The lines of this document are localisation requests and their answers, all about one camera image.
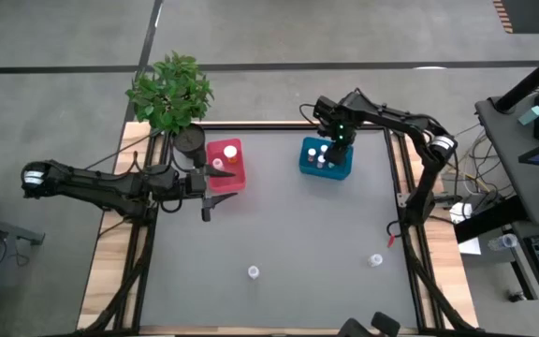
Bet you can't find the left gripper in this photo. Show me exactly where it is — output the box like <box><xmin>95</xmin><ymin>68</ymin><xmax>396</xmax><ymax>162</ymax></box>
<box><xmin>182</xmin><ymin>149</ymin><xmax>240</xmax><ymax>223</ymax></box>

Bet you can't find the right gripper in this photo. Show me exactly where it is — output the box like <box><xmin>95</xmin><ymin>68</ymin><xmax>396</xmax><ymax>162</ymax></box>
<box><xmin>328</xmin><ymin>116</ymin><xmax>358</xmax><ymax>167</ymax></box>

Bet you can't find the red plastic bin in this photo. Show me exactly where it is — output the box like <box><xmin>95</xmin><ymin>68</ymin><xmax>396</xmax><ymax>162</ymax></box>
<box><xmin>206</xmin><ymin>138</ymin><xmax>247</xmax><ymax>194</ymax></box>

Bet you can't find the blue plastic bin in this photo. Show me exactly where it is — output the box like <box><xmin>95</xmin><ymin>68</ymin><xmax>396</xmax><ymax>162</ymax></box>
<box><xmin>298</xmin><ymin>136</ymin><xmax>355</xmax><ymax>182</ymax></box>

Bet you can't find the black plant pot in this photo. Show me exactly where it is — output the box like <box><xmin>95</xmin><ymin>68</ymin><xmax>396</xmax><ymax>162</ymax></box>
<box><xmin>173</xmin><ymin>122</ymin><xmax>207</xmax><ymax>166</ymax></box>

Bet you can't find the green leafy plant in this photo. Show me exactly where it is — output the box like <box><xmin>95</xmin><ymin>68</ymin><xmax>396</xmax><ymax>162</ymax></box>
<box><xmin>124</xmin><ymin>50</ymin><xmax>215</xmax><ymax>137</ymax></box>

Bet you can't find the white paper sheet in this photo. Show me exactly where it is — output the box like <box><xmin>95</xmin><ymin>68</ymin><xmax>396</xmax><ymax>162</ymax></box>
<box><xmin>456</xmin><ymin>237</ymin><xmax>483</xmax><ymax>256</ymax></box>

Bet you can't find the black lower desk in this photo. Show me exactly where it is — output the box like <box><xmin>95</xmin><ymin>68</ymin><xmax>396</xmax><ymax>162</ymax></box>
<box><xmin>454</xmin><ymin>195</ymin><xmax>539</xmax><ymax>337</ymax></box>

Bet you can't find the dark grey side desk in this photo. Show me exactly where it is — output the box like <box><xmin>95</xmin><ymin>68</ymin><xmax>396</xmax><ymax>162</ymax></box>
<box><xmin>473</xmin><ymin>83</ymin><xmax>539</xmax><ymax>226</ymax></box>

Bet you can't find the black rounded object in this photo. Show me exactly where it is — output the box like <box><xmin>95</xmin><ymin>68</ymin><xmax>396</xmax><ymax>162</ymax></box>
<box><xmin>336</xmin><ymin>310</ymin><xmax>402</xmax><ymax>337</ymax></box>

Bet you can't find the clear water bottle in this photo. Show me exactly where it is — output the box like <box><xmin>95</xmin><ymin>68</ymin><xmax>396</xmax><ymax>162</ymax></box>
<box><xmin>487</xmin><ymin>232</ymin><xmax>519</xmax><ymax>252</ymax></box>

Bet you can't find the small teal box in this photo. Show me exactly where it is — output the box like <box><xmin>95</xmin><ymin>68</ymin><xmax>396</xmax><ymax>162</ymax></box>
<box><xmin>517</xmin><ymin>105</ymin><xmax>539</xmax><ymax>126</ymax></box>

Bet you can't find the black stand pole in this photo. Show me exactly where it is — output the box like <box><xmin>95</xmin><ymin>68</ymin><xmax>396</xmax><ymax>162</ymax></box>
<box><xmin>493</xmin><ymin>42</ymin><xmax>539</xmax><ymax>114</ymax></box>

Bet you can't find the black floor mat striped edge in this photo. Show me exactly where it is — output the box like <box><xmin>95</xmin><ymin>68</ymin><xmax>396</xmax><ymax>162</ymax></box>
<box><xmin>492</xmin><ymin>0</ymin><xmax>539</xmax><ymax>35</ymax></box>

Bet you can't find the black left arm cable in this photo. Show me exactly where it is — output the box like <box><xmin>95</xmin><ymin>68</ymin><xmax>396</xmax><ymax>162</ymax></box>
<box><xmin>84</xmin><ymin>132</ymin><xmax>185</xmax><ymax>215</ymax></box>

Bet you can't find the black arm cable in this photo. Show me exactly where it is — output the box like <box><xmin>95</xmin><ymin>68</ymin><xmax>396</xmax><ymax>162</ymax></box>
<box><xmin>84</xmin><ymin>132</ymin><xmax>185</xmax><ymax>215</ymax></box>
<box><xmin>299</xmin><ymin>102</ymin><xmax>321</xmax><ymax>126</ymax></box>

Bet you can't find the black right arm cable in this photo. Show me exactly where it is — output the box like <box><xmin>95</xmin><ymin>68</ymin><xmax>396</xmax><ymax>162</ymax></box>
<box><xmin>299</xmin><ymin>102</ymin><xmax>321</xmax><ymax>126</ymax></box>

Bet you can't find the black aluminium table frame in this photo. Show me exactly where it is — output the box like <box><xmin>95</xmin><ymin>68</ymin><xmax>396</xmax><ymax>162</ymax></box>
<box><xmin>80</xmin><ymin>120</ymin><xmax>479</xmax><ymax>337</ymax></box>

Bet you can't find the bundle of cables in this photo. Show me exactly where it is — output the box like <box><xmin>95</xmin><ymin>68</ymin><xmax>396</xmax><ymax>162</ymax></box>
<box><xmin>442</xmin><ymin>122</ymin><xmax>503</xmax><ymax>198</ymax></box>

